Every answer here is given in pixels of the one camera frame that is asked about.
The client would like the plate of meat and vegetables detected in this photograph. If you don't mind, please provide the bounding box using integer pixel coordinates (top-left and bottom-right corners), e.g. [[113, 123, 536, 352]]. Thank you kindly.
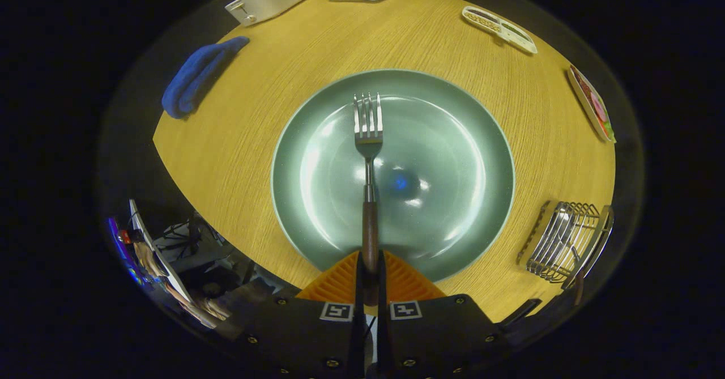
[[567, 65, 617, 144]]

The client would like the green round plate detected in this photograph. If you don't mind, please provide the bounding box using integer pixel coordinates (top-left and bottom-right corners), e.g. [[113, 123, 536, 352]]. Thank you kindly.
[[271, 69, 516, 283]]

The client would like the computer monitor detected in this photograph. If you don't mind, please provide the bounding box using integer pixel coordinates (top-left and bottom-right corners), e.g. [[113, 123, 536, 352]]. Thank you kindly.
[[108, 216, 143, 287]]

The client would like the wooden-handled metal fork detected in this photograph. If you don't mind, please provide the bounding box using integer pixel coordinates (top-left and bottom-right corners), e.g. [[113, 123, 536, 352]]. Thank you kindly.
[[353, 92, 384, 306]]

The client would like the white desk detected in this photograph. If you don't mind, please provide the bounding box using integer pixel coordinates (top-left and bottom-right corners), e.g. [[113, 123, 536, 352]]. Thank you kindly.
[[127, 199, 219, 330]]

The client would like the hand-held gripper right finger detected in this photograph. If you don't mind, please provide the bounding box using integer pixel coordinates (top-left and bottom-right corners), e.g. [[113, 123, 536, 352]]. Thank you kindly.
[[374, 250, 502, 379]]

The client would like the office chair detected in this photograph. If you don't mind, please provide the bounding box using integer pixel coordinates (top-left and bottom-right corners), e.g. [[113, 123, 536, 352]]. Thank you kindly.
[[154, 212, 228, 262]]

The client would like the white divided bean dish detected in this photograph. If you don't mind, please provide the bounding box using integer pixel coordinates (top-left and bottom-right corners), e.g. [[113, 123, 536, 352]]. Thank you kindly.
[[462, 6, 538, 55]]

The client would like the metal wire basket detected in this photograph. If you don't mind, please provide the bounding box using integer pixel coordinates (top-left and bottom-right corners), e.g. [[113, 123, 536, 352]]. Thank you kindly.
[[517, 199, 615, 290]]

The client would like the blue folded towel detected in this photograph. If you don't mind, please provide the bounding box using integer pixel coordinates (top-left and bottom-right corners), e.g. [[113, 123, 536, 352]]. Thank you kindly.
[[161, 36, 250, 120]]

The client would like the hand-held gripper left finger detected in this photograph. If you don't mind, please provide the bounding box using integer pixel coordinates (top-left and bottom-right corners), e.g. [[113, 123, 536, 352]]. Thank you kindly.
[[229, 250, 368, 379]]

